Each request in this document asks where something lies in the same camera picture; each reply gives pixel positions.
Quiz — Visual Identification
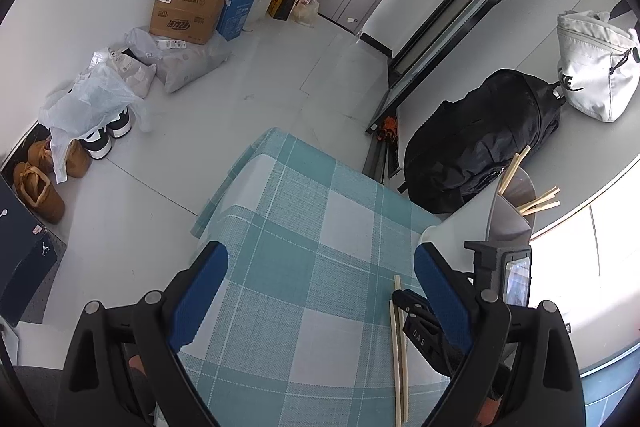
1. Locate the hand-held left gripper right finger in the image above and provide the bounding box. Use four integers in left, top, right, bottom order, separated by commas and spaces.
413, 243, 586, 427

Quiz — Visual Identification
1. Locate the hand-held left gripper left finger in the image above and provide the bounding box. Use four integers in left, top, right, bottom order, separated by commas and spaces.
62, 241, 229, 427

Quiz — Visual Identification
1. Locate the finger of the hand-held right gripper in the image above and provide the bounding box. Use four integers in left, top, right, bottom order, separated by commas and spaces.
391, 288, 467, 376

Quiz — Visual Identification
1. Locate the white grey utensil holder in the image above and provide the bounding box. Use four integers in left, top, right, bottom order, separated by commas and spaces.
417, 167, 538, 258

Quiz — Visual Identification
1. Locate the teal checked tablecloth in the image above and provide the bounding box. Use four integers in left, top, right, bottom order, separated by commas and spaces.
150, 127, 453, 427

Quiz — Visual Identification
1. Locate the gold framed window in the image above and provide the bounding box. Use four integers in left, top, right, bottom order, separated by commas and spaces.
530, 199, 640, 375

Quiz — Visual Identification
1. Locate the black backpack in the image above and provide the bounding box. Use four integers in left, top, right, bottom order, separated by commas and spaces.
397, 68, 567, 214

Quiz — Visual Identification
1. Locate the orange black tool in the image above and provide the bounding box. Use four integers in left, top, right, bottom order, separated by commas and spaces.
376, 116, 401, 142

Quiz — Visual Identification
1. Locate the dark blue shoe box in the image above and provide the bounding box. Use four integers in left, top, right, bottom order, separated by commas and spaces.
0, 179, 68, 328

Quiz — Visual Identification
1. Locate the black white sneaker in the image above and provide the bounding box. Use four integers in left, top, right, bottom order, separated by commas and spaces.
107, 107, 133, 140
80, 127, 113, 161

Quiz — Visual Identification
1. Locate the brown shoe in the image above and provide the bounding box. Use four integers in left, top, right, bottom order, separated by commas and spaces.
12, 162, 66, 225
27, 138, 92, 178

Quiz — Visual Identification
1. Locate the translucent white plastic bag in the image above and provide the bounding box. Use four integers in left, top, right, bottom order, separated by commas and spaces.
40, 64, 151, 185

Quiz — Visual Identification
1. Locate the white sling bag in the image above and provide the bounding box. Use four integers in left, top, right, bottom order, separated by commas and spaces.
556, 9, 640, 124

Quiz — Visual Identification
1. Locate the grey plastic mailing bag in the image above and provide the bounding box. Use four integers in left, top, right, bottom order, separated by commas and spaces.
125, 27, 233, 95

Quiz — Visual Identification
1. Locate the white plastic parcel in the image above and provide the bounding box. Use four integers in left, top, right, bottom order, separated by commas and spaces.
75, 49, 158, 100

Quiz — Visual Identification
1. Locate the black framed glass door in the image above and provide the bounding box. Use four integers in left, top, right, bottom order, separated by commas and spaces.
364, 0, 568, 180

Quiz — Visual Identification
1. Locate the brown cardboard box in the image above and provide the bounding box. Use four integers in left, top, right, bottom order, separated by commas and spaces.
149, 0, 232, 46

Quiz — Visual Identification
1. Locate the blue cardboard box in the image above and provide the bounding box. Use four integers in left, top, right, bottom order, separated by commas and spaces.
192, 0, 257, 42

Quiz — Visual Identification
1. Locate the beige cloth bag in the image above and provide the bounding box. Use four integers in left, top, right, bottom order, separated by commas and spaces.
245, 0, 278, 25

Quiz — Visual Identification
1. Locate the beige plastic bag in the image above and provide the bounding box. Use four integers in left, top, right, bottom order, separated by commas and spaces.
291, 0, 320, 26

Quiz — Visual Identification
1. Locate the yellow and black bag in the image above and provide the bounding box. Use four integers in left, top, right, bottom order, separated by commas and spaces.
266, 0, 303, 22

